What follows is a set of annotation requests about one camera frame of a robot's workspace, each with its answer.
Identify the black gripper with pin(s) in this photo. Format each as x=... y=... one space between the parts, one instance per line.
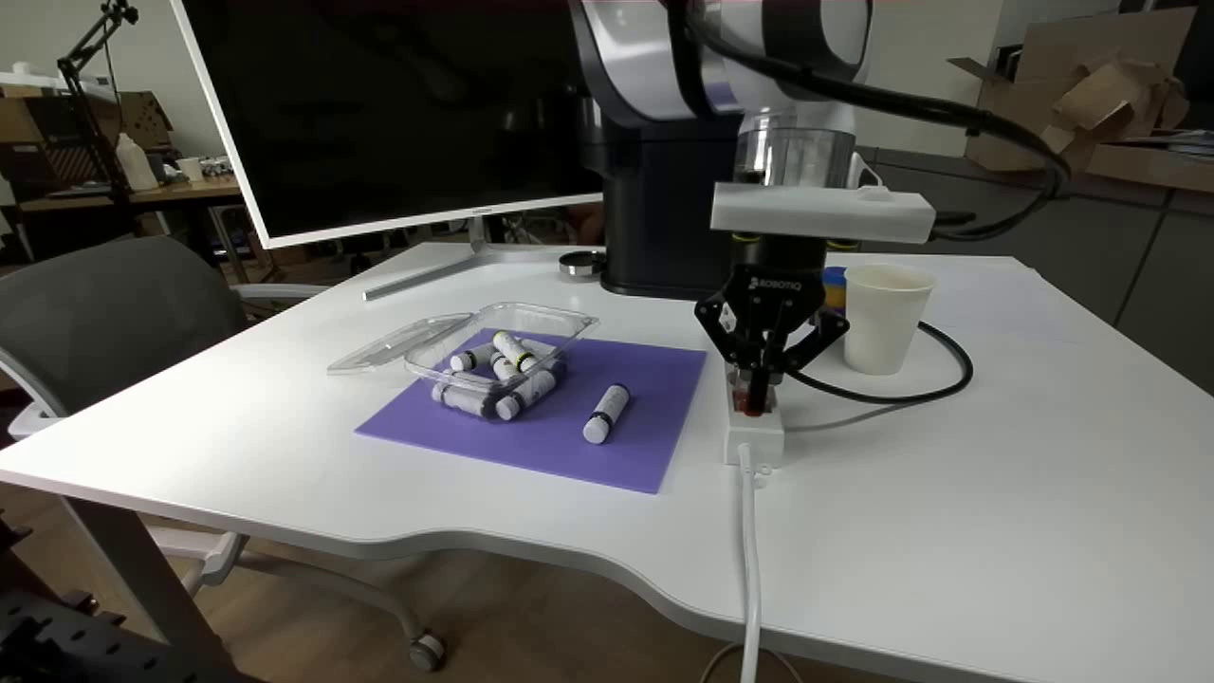
x=784 y=266

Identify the white power strip orange switch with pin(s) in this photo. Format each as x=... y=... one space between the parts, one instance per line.
x=757 y=436

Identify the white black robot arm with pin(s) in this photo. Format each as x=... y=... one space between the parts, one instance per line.
x=747 y=49

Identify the blue box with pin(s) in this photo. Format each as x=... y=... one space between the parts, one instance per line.
x=838 y=291

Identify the white paper cup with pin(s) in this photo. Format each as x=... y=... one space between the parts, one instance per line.
x=887 y=318

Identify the lone white vial black band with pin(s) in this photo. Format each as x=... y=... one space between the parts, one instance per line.
x=609 y=416

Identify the black round tape roll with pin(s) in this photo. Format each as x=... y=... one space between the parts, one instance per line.
x=583 y=264

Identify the purple paper mat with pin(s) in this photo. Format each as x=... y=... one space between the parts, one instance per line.
x=556 y=436

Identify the silver monitor stand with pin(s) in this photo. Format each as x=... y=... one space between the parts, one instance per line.
x=424 y=276

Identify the clear plastic bag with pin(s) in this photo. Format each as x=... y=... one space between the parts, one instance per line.
x=404 y=344

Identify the grey cabinet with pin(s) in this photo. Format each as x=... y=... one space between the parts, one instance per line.
x=1139 y=266

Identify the cardboard boxes pile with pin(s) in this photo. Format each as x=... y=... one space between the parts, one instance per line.
x=1103 y=101

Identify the large white-framed monitor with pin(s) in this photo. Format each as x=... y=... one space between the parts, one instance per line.
x=391 y=101

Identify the grey office chair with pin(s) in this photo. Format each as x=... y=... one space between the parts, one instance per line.
x=117 y=318

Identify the grey table leg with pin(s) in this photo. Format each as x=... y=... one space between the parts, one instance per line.
x=137 y=583

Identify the wooden background shelf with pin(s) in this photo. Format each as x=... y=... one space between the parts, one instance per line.
x=79 y=190

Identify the black light stand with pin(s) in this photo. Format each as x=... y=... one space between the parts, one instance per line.
x=97 y=101

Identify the grey wrist camera bar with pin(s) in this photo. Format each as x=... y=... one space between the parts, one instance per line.
x=820 y=213

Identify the black robot mount block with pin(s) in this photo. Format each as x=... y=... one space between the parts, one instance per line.
x=664 y=213

